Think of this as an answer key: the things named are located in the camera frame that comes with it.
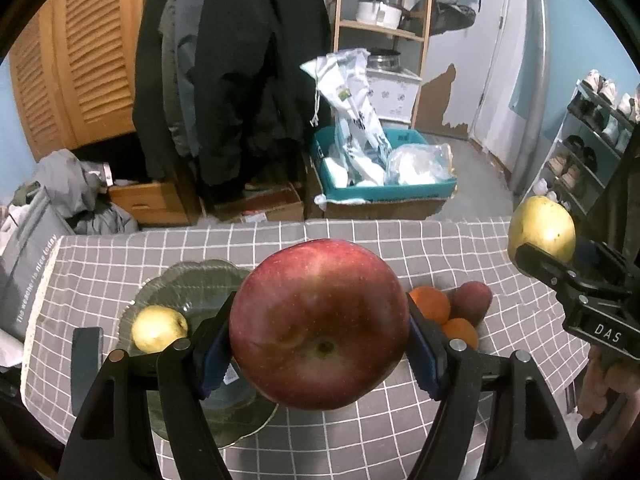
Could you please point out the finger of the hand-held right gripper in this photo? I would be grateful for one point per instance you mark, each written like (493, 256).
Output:
(607, 262)
(542, 266)

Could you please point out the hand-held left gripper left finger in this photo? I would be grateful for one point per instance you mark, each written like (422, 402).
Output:
(212, 360)

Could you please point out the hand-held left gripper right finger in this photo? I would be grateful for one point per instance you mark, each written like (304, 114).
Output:
(425, 360)

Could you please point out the yellow pear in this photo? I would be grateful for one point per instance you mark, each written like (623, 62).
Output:
(542, 225)
(159, 330)

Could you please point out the orange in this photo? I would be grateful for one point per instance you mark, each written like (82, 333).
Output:
(460, 332)
(432, 305)

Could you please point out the red apple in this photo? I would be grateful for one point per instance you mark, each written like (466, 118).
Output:
(475, 300)
(320, 320)

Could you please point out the grey glass plate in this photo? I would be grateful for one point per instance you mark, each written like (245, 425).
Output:
(200, 280)

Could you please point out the person's right hand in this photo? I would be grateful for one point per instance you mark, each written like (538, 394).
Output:
(595, 385)

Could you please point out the shoe rack with shoes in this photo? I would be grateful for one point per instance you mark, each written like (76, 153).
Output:
(570, 165)

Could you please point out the dark flat rectangular object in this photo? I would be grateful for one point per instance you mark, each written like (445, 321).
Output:
(87, 370)

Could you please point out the grey shoe rack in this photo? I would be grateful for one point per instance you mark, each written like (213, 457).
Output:
(565, 140)

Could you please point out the grey checked tablecloth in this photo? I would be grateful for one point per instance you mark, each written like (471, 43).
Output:
(350, 232)

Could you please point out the clear plastic bag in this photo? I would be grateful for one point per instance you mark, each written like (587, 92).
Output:
(420, 165)

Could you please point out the wooden drawer box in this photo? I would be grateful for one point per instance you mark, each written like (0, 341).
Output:
(150, 205)

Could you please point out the grey printed tote bag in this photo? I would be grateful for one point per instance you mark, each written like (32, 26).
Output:
(30, 270)

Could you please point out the white door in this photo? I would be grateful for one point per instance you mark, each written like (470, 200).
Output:
(495, 60)

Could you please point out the grey crumpled clothes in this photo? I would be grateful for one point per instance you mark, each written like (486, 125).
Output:
(70, 185)

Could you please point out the white patterned drawer box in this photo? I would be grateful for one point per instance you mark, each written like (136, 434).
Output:
(395, 95)

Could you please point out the wooden shelf unit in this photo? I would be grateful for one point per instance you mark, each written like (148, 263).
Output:
(425, 60)

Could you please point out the white printed rice bag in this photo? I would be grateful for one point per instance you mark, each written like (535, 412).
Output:
(350, 105)

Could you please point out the steel pot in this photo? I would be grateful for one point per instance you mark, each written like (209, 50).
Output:
(385, 61)

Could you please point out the grey hooded jacket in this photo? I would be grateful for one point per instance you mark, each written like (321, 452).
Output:
(445, 10)

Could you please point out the dark grey hanging jacket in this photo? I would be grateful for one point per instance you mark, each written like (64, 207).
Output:
(165, 85)

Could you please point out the black hanging jacket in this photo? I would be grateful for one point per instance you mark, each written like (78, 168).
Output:
(250, 70)

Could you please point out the white pot with lid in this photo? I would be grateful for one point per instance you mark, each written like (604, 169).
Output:
(377, 12)

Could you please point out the wooden louvered wardrobe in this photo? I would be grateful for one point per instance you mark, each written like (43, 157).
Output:
(85, 60)

